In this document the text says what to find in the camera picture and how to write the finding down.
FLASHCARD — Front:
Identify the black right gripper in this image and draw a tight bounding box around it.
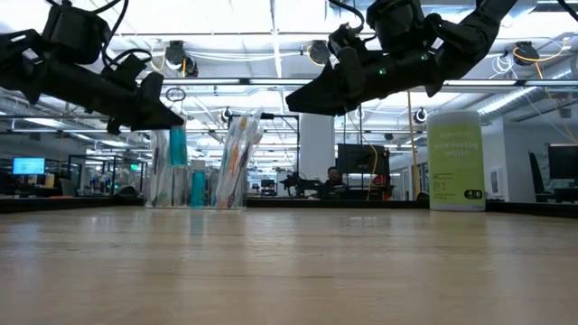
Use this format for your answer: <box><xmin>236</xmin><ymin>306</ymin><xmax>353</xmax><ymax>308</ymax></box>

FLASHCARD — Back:
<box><xmin>285</xmin><ymin>42</ymin><xmax>446</xmax><ymax>115</ymax></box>

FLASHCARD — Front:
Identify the black gantry frame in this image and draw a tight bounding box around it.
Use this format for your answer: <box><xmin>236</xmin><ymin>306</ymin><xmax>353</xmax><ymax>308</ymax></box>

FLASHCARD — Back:
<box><xmin>227</xmin><ymin>112</ymin><xmax>302</xmax><ymax>200</ymax></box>

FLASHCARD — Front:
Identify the black hanging cable ring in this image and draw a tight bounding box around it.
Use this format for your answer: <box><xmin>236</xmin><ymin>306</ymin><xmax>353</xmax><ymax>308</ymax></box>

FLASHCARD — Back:
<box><xmin>164</xmin><ymin>86</ymin><xmax>187</xmax><ymax>103</ymax></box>

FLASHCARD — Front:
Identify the person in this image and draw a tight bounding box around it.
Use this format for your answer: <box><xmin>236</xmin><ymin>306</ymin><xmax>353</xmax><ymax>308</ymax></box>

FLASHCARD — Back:
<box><xmin>318</xmin><ymin>165</ymin><xmax>349</xmax><ymax>200</ymax></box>

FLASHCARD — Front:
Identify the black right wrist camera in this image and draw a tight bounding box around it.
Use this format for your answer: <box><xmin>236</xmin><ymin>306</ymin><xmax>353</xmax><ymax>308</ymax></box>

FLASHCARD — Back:
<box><xmin>365</xmin><ymin>0</ymin><xmax>428</xmax><ymax>53</ymax></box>

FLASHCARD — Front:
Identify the black cage station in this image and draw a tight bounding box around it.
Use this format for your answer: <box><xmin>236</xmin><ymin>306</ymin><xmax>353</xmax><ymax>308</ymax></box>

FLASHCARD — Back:
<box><xmin>67</xmin><ymin>153</ymin><xmax>148</xmax><ymax>202</ymax></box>

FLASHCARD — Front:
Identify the green disinfecting wipes canister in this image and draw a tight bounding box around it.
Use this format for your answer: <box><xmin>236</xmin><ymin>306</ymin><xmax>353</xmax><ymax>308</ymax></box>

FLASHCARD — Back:
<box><xmin>425</xmin><ymin>110</ymin><xmax>487</xmax><ymax>212</ymax></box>

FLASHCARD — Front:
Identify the black wide monitor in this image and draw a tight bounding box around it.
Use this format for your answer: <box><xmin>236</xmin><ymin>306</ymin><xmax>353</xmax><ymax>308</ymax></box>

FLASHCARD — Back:
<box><xmin>336</xmin><ymin>143</ymin><xmax>391</xmax><ymax>177</ymax></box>

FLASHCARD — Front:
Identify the thin yellow cable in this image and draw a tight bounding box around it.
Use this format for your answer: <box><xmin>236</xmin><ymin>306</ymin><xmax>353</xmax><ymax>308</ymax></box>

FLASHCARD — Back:
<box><xmin>368</xmin><ymin>144</ymin><xmax>379</xmax><ymax>200</ymax></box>

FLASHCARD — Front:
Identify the clear acrylic organizer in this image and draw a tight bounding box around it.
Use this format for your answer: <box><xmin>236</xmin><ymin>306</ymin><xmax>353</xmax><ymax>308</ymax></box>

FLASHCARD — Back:
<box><xmin>144</xmin><ymin>164</ymin><xmax>248</xmax><ymax>211</ymax></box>

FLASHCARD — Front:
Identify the yellow hanging cable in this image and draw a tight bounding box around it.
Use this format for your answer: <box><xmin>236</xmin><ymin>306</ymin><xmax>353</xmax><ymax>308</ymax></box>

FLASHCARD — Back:
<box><xmin>406</xmin><ymin>89</ymin><xmax>421</xmax><ymax>200</ymax></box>

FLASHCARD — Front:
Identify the black aluminium rig frame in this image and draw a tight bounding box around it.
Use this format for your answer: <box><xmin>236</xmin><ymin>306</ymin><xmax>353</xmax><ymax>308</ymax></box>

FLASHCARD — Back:
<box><xmin>0</xmin><ymin>194</ymin><xmax>578</xmax><ymax>218</ymax></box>

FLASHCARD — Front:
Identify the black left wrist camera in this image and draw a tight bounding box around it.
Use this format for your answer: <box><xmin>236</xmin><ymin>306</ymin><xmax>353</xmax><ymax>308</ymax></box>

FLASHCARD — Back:
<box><xmin>41</xmin><ymin>3</ymin><xmax>113</xmax><ymax>65</ymax></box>

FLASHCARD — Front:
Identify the blue lit monitor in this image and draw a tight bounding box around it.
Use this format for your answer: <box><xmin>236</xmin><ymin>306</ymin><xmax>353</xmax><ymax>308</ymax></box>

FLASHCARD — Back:
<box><xmin>12</xmin><ymin>156</ymin><xmax>47</xmax><ymax>176</ymax></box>

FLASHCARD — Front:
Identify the blue mouthwash bottle white cap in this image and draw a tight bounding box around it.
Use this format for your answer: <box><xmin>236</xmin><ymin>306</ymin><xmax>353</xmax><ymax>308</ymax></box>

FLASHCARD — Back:
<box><xmin>169</xmin><ymin>125</ymin><xmax>189</xmax><ymax>167</ymax></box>
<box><xmin>189</xmin><ymin>158</ymin><xmax>207</xmax><ymax>209</ymax></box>

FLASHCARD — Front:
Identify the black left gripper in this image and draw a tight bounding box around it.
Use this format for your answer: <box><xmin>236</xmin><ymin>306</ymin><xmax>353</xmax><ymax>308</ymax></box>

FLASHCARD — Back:
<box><xmin>26</xmin><ymin>58</ymin><xmax>185</xmax><ymax>135</ymax></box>

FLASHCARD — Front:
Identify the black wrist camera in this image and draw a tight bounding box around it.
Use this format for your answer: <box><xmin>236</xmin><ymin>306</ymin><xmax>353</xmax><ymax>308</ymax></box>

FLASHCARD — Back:
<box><xmin>41</xmin><ymin>3</ymin><xmax>113</xmax><ymax>65</ymax></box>
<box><xmin>365</xmin><ymin>0</ymin><xmax>428</xmax><ymax>53</ymax></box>

